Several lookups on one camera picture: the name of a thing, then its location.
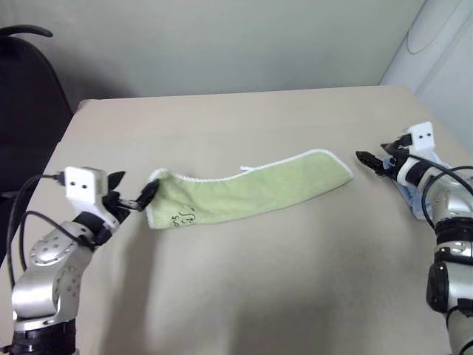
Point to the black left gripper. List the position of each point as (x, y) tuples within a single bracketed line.
[(117, 208)]

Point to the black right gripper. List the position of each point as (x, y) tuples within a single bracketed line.
[(397, 159)]

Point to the green towel with white trim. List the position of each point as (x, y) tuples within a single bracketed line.
[(258, 188)]

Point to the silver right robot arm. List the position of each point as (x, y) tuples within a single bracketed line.
[(452, 236)]

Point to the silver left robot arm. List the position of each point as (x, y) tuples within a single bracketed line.
[(48, 273)]

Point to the light blue cloth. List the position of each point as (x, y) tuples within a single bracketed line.
[(411, 194)]

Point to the white panel with oval mark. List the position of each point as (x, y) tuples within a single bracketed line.
[(439, 55)]

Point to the black office chair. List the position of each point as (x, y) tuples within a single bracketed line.
[(26, 96)]

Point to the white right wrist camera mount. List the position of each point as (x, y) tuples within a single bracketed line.
[(421, 140)]

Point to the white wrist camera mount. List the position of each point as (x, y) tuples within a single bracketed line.
[(421, 140), (84, 183)]

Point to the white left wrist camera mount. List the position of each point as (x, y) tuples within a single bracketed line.
[(84, 183)]

